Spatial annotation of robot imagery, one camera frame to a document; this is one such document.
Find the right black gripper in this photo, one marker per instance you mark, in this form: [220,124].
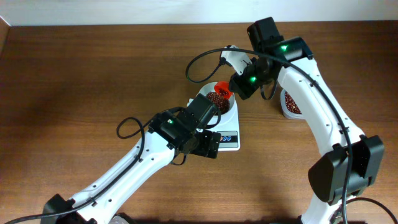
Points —
[241,88]

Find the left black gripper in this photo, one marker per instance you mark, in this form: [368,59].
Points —
[208,142]

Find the orange measuring scoop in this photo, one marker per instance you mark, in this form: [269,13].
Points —
[222,89]

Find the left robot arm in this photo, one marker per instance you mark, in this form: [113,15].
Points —
[170,133]

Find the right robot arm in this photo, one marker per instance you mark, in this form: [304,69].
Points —
[349,160]

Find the white digital kitchen scale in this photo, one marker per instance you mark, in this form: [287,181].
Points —
[228,127]

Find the white round bowl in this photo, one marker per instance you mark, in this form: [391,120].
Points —
[226,106]

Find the red beans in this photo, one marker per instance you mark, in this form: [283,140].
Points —
[291,105]

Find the clear plastic container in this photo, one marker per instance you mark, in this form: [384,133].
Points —
[285,111]

